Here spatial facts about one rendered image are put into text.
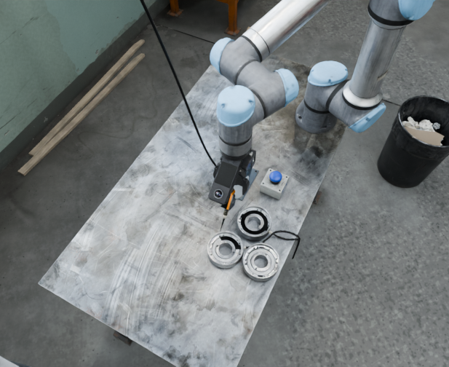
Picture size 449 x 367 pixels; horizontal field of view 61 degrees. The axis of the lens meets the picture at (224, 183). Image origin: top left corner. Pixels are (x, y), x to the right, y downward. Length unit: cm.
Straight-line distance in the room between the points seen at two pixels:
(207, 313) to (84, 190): 141
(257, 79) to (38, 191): 181
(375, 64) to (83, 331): 165
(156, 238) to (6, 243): 129
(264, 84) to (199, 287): 60
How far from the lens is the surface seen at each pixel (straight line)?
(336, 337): 196
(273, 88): 82
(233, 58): 89
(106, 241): 122
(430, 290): 218
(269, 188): 121
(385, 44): 108
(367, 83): 117
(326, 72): 130
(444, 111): 232
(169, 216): 122
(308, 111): 138
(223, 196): 88
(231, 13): 306
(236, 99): 76
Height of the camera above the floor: 187
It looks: 58 degrees down
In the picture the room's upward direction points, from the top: 1 degrees counter-clockwise
